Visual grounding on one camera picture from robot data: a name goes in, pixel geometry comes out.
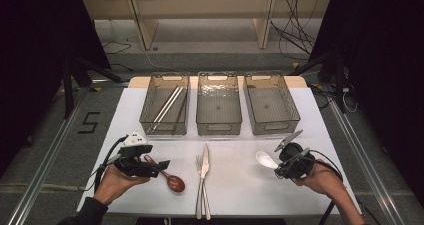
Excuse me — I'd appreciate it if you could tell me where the person's left hand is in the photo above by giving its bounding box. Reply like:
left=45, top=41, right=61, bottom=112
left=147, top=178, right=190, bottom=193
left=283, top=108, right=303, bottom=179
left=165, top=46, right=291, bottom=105
left=94, top=164, right=151, bottom=207

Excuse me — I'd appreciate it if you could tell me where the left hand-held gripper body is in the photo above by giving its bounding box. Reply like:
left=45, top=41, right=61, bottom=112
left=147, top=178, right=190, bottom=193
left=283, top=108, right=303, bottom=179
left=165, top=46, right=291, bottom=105
left=114, top=131, right=162, bottom=179

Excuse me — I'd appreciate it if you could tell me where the person's right hand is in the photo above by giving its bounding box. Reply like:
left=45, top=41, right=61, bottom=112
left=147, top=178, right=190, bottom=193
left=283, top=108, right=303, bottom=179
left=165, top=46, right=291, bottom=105
left=294, top=158, right=344, bottom=197

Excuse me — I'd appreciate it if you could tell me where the aluminium floor rail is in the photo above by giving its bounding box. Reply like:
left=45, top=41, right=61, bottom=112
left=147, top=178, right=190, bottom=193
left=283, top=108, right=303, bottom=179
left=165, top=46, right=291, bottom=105
left=6, top=84, right=91, bottom=225
left=328, top=99, right=406, bottom=225

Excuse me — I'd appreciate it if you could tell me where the black tripod stand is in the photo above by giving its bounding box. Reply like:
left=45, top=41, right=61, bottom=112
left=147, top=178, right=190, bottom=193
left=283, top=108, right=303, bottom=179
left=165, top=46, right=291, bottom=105
left=61, top=56, right=124, bottom=119
left=288, top=49, right=348, bottom=114

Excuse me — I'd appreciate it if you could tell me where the right hand-held gripper cable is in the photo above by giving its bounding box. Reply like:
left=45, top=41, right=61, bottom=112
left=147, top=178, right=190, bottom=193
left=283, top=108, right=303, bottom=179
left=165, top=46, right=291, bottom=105
left=308, top=148, right=344, bottom=225

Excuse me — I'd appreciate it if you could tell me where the left hand-held gripper cable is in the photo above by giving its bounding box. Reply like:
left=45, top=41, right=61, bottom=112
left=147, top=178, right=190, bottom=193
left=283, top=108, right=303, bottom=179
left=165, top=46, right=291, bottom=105
left=78, top=135, right=129, bottom=193

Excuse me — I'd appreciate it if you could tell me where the white soup spoon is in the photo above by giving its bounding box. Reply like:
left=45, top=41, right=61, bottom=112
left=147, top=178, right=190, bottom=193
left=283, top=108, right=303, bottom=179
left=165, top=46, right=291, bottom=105
left=255, top=150, right=280, bottom=170

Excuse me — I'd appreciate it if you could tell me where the metal fork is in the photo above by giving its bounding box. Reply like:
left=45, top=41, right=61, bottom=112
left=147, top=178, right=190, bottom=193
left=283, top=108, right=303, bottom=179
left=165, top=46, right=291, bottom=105
left=195, top=154, right=212, bottom=221

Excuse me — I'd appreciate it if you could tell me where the hand-held gripper cable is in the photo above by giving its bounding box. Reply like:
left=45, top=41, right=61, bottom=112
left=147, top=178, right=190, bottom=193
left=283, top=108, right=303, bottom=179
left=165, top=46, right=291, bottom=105
left=308, top=148, right=344, bottom=225
left=78, top=135, right=129, bottom=193

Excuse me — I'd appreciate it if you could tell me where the smoky clear ribbed plastic bin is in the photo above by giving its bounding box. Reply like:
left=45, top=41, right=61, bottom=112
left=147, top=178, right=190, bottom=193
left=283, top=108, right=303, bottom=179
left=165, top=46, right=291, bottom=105
left=243, top=72, right=301, bottom=136
left=139, top=72, right=192, bottom=136

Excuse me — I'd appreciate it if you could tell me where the white floor cable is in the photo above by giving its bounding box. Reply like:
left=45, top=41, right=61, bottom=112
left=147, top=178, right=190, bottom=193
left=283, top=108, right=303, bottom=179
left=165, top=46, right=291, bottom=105
left=128, top=38, right=174, bottom=71

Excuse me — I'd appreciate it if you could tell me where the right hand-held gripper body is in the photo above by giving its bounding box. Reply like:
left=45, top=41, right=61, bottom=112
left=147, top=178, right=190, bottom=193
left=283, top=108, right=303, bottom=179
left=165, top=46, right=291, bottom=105
left=273, top=129, right=316, bottom=181

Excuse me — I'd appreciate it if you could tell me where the black floor cable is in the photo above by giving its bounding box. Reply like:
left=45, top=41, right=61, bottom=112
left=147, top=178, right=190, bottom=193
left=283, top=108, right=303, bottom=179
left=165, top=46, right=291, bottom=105
left=101, top=39, right=133, bottom=55

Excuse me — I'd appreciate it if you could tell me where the black curtain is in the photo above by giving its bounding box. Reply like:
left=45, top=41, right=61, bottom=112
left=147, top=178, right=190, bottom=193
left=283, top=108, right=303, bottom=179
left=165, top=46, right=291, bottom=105
left=309, top=0, right=424, bottom=199
left=0, top=0, right=111, bottom=173

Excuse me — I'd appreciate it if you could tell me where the smoky clear rippled plastic bin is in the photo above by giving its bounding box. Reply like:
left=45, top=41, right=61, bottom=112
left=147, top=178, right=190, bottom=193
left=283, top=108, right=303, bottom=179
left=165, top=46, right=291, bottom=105
left=195, top=71, right=243, bottom=136

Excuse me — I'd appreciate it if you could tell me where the brown wooden spoon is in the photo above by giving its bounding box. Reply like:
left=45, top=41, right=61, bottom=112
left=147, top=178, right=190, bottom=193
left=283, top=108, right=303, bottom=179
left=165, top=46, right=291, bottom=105
left=143, top=154, right=186, bottom=193

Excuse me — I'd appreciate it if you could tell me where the white cable with plug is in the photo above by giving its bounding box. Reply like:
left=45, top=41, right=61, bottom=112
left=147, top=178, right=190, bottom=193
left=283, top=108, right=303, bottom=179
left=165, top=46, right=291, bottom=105
left=342, top=86, right=359, bottom=113

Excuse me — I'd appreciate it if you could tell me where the metal table knife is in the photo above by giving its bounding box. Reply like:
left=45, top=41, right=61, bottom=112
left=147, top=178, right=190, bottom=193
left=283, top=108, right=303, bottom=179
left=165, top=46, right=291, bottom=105
left=195, top=143, right=211, bottom=220

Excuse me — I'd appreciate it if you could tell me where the bundle of black cables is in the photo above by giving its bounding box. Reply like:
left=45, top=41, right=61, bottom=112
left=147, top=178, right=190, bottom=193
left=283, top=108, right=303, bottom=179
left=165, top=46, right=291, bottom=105
left=270, top=0, right=318, bottom=61

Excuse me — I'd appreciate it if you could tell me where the white table cover sheet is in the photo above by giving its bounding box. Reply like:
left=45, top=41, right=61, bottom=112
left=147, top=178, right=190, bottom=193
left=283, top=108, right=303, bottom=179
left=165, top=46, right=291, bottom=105
left=76, top=86, right=363, bottom=217

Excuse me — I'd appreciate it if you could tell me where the beige wooden desk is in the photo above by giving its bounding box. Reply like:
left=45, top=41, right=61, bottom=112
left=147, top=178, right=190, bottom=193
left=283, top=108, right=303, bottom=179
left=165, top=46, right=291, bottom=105
left=79, top=0, right=334, bottom=51

